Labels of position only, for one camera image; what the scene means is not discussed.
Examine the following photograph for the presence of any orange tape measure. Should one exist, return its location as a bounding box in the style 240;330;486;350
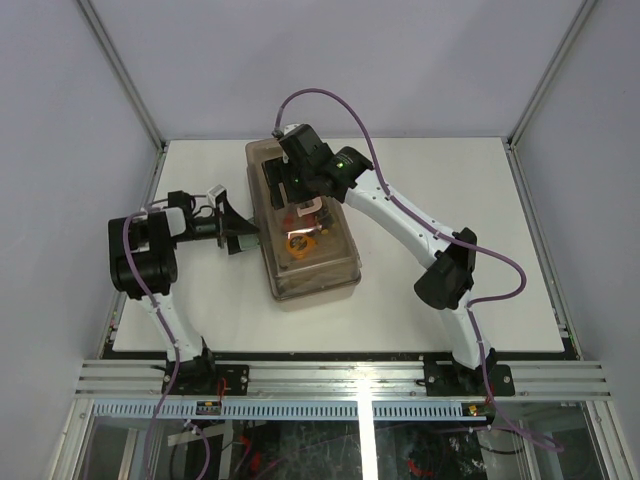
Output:
285;233;317;260

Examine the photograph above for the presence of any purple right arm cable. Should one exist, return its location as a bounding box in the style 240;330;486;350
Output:
272;88;566;454

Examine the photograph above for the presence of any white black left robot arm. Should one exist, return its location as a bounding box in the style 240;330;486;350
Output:
108;186;259;395

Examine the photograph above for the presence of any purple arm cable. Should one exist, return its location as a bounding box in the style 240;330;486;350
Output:
122;193;221;480
272;88;566;454

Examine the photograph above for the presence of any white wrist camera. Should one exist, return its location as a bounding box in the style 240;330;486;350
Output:
271;123;301;142
206;184;227;206

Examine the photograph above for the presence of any aluminium front rail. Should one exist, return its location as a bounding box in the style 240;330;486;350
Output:
75;360;612;402

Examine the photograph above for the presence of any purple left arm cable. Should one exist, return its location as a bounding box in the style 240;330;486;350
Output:
122;193;221;480

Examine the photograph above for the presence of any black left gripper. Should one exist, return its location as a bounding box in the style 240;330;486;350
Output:
172;197;260;253

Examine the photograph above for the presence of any red handle screwdriver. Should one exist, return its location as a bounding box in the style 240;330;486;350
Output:
281;214;300;231

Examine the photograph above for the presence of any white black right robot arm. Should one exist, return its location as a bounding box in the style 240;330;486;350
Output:
263;124;492;395

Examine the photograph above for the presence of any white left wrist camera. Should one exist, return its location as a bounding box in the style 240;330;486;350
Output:
206;184;227;206

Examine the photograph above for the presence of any pink tool box handle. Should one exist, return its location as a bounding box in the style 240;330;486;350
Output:
296;196;323;218

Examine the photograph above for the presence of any green tool box latch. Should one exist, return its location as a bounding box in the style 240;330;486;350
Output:
236;234;260;252

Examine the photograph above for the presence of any small black yellow screwdriver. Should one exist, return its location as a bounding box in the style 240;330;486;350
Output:
316;213;334;235

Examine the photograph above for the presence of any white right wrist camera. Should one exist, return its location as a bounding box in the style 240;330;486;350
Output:
271;123;301;142

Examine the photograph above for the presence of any translucent brown tool box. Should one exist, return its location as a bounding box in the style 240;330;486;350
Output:
245;139;361;312

